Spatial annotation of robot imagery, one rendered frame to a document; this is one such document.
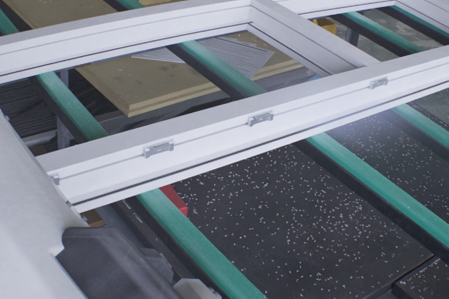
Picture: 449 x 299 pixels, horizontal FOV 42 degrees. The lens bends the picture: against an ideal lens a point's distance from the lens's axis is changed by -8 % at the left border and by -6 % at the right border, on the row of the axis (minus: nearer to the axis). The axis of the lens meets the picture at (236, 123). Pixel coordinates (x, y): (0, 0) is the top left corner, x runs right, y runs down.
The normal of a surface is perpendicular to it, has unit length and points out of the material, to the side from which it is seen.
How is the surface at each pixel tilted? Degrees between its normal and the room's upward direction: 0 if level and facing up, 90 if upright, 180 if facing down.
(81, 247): 35
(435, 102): 0
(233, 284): 0
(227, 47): 0
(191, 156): 90
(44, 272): 13
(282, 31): 90
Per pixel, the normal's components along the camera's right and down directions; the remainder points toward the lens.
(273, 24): -0.79, 0.24
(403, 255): 0.11, -0.84
